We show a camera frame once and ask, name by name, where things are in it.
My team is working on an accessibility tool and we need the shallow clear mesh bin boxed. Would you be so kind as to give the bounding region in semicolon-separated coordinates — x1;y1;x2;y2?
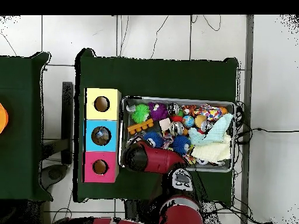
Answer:
118;96;237;173

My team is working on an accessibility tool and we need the orange plastic toy brick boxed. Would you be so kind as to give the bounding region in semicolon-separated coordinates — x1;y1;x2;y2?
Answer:
127;118;155;135

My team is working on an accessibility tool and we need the green spiky rubber ball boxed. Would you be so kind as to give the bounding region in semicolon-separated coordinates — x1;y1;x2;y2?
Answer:
131;103;151;124

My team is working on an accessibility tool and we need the black floor cable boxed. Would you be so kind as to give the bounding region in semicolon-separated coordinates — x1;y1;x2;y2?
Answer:
234;127;299;145

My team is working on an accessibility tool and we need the crumpled polka dot cloth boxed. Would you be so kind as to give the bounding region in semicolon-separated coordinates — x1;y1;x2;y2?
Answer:
193;103;228;123

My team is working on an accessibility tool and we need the blue globe ball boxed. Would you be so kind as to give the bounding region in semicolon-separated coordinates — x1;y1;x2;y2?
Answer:
182;114;195;129

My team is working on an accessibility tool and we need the dark green tablecloth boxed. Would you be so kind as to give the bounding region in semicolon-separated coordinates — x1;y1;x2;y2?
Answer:
73;47;239;207

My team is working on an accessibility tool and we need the purple monster toy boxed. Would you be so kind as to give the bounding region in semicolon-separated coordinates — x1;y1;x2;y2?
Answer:
148;101;169;121

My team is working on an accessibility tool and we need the wooden box with three holes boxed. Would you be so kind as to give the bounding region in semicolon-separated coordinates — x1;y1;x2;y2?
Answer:
82;87;123;184

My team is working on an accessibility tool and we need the orange round object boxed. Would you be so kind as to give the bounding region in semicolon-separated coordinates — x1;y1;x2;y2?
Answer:
0;102;9;135

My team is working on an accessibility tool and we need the blue fuzzy toy with eyes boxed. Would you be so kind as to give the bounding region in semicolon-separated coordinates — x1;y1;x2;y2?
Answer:
142;131;164;148

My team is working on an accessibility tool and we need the blue fuzzy ball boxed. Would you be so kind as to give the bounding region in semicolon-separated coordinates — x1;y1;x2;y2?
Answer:
172;135;192;156

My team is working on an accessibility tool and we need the cream waffle cloth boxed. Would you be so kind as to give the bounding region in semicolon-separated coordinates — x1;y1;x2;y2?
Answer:
192;135;232;163

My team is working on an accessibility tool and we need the neighbouring green covered table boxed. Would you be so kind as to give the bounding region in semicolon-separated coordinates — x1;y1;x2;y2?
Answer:
0;51;53;202

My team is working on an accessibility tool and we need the mint green waffle cloth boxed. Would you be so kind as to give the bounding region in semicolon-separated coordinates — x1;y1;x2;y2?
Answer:
188;113;234;145

